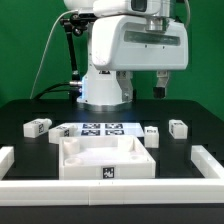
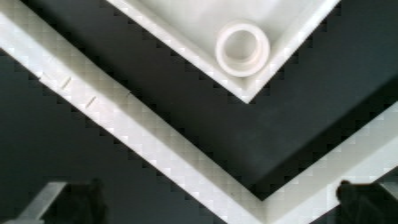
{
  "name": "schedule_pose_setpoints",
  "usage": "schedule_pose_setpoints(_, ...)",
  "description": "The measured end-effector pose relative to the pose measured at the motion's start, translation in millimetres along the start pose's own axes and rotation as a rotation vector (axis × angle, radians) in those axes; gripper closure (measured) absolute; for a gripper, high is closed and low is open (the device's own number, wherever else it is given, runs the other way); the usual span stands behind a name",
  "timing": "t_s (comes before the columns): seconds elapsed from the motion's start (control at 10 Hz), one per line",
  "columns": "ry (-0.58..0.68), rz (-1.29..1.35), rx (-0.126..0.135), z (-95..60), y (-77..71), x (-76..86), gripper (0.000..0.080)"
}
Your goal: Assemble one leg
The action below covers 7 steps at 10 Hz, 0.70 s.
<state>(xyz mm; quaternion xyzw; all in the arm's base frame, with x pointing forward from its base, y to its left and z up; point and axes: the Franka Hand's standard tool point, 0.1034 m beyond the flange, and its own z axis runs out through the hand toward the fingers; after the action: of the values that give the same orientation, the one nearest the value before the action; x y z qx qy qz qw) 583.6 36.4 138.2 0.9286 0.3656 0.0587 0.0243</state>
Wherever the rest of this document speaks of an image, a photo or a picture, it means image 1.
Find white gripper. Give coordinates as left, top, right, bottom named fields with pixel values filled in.
left=92, top=15, right=188, bottom=102

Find black cables at base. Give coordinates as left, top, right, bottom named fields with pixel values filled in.
left=32, top=79, right=83, bottom=100

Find white sheet with tags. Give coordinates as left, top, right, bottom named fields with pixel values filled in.
left=57, top=123, right=144, bottom=137

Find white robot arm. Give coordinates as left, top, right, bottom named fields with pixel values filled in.
left=63, top=0, right=188, bottom=111

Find white U-shaped fence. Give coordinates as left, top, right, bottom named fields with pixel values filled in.
left=0, top=146, right=224, bottom=206

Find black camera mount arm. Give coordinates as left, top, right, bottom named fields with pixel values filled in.
left=60, top=12, right=96, bottom=81

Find white square tabletop part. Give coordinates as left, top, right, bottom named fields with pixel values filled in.
left=59, top=135, right=156, bottom=180

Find white cable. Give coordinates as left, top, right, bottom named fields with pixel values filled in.
left=29, top=9, right=80, bottom=100

